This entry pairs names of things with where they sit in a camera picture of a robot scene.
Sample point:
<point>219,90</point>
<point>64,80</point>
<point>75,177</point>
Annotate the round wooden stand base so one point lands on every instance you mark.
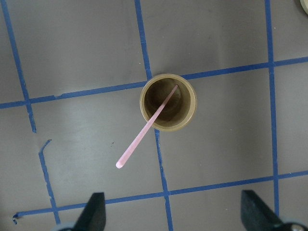
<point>304,5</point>

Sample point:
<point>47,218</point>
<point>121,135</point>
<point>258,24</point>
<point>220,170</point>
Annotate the wooden bamboo cup holder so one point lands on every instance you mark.
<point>180,108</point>

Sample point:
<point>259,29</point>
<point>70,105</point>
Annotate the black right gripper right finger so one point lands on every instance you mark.
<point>257,216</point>

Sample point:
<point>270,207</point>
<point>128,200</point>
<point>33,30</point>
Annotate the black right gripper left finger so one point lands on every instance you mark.
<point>93,216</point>

